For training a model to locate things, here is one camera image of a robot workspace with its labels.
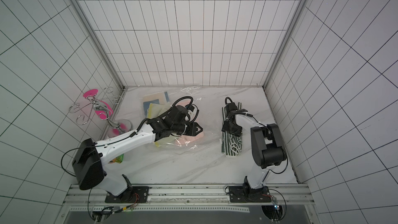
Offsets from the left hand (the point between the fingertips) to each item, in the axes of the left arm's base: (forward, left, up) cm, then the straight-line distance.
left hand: (197, 132), depth 77 cm
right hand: (+10, -20, -15) cm, 27 cm away
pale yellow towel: (+21, +28, -10) cm, 36 cm away
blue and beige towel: (+35, +30, -14) cm, 48 cm away
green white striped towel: (-3, -19, -9) cm, 21 cm away
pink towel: (+3, +6, -14) cm, 16 cm away
